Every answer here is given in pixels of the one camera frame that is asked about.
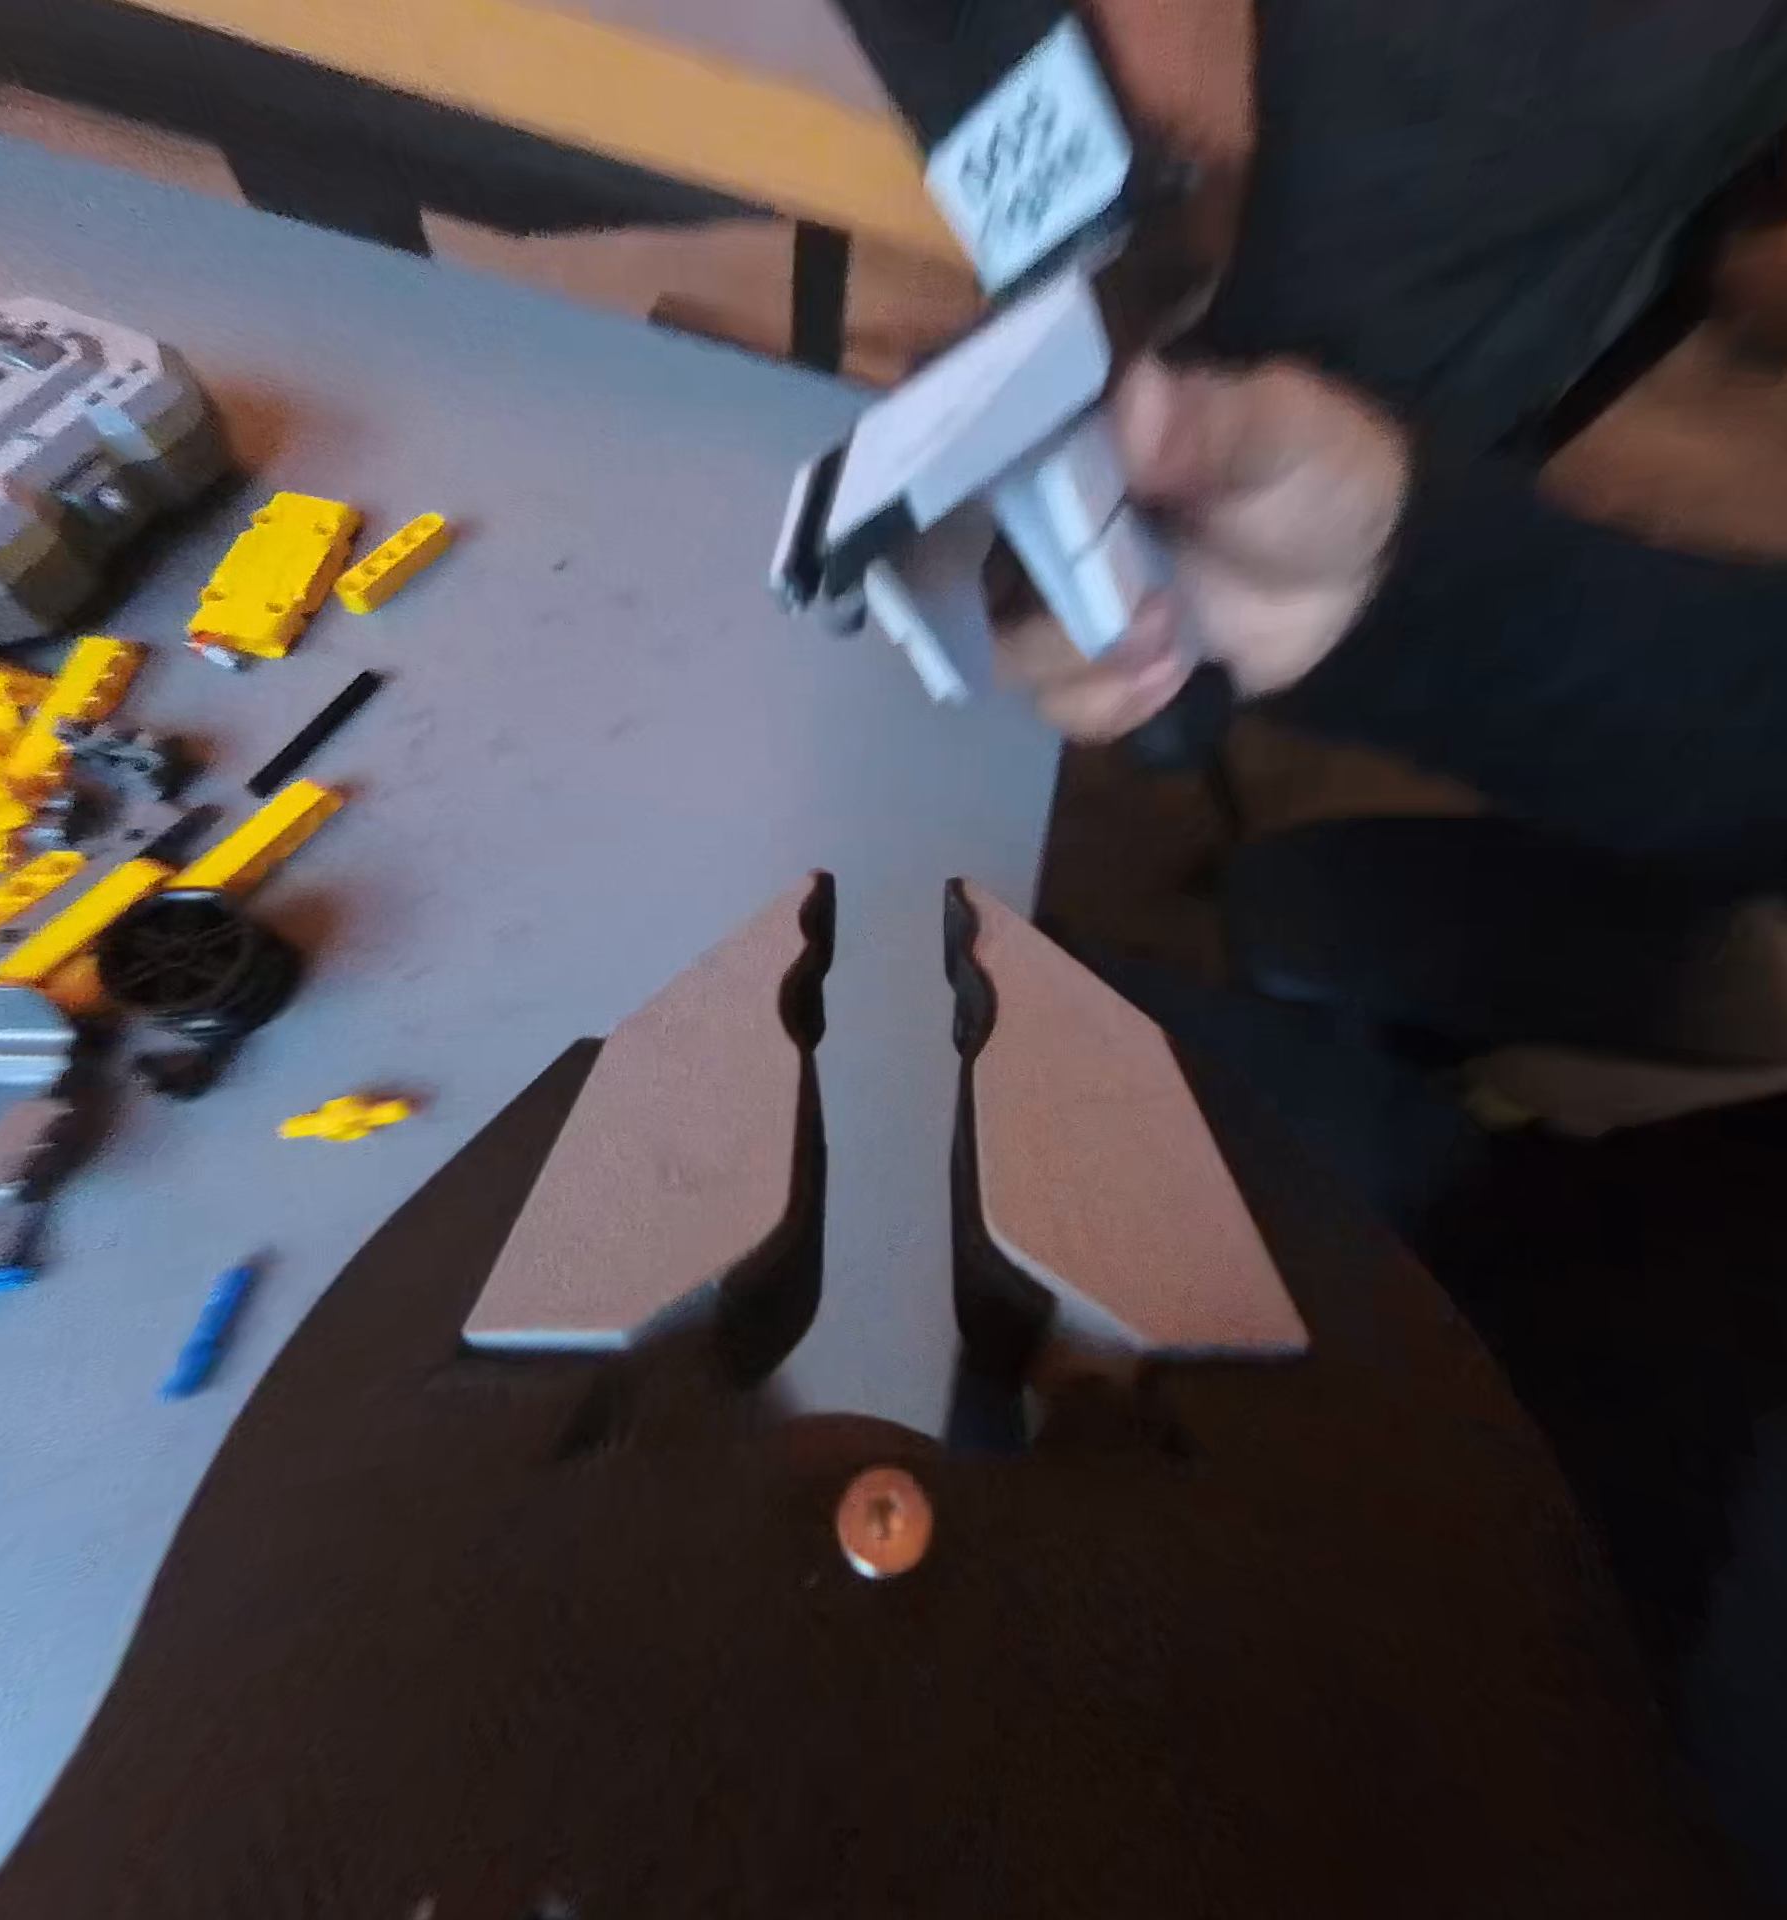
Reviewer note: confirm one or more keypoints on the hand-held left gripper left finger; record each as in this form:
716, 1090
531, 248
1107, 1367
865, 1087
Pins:
653, 1169

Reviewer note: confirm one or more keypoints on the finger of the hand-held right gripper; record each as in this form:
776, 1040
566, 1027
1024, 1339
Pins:
938, 600
968, 406

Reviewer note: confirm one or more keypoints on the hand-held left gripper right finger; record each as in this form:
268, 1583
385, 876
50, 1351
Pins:
1119, 1169

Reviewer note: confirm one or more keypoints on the grey desk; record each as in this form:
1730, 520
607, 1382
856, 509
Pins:
579, 600

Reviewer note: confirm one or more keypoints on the person's right hand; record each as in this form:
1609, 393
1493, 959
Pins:
1283, 511

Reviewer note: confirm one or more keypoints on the yellow toy connector pin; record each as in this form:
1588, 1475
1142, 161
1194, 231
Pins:
347, 1117

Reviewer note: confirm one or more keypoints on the yellow edged table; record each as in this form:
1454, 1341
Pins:
653, 106

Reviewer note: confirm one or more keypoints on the black angled toy connector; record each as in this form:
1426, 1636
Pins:
183, 1068

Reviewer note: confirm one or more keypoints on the black spoked toy wheel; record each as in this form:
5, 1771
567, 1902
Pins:
196, 967

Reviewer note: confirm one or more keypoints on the short yellow toy beam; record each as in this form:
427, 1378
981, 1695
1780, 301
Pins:
392, 562

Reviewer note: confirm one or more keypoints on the black toy axle rod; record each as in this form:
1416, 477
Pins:
316, 735

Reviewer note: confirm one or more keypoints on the yellow toy plate block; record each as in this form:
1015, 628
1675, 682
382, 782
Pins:
270, 578

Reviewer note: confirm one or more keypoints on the grey toy battery box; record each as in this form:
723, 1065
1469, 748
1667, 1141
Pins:
54, 451

